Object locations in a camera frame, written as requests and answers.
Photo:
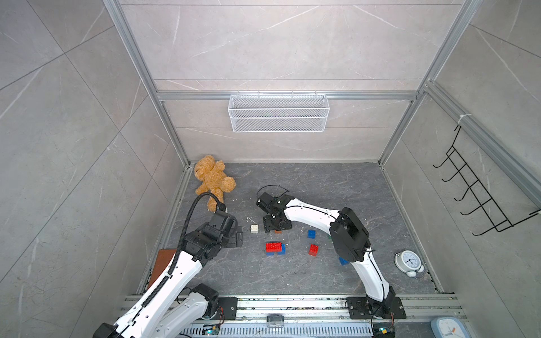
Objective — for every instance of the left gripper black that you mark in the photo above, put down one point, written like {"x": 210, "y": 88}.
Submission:
{"x": 233, "y": 241}

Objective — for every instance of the red long lego brick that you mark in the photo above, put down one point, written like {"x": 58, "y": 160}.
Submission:
{"x": 273, "y": 247}

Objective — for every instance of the brown teddy bear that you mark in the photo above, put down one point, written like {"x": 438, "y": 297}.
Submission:
{"x": 213, "y": 179}

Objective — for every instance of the white alarm clock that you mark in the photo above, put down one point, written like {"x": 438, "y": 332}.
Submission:
{"x": 409, "y": 263}

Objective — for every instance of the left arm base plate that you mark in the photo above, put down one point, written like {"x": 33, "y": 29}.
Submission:
{"x": 221, "y": 309}

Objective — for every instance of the blue-rimmed clock on rail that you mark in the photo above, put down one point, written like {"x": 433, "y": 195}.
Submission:
{"x": 449, "y": 327}

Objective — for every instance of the black wall hook rack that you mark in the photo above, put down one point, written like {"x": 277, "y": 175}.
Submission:
{"x": 474, "y": 187}

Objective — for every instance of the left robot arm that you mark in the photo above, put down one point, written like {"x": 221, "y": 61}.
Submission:
{"x": 150, "y": 316}

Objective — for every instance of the blue lego brick bottom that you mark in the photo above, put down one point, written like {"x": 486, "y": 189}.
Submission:
{"x": 282, "y": 251}

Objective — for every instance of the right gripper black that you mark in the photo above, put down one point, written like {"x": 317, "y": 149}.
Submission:
{"x": 268, "y": 226}

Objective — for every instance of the brown block at left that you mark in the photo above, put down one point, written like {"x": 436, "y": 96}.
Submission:
{"x": 161, "y": 263}

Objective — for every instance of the white wire mesh basket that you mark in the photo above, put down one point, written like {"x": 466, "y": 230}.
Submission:
{"x": 278, "y": 112}

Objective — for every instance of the red square lego brick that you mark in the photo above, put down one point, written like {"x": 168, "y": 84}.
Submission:
{"x": 313, "y": 250}

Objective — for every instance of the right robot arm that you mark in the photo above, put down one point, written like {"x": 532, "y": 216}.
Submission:
{"x": 349, "y": 237}

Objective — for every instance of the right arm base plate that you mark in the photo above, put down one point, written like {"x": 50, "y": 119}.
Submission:
{"x": 364, "y": 308}

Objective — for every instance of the aluminium front rail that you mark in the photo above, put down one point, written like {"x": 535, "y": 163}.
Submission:
{"x": 311, "y": 316}

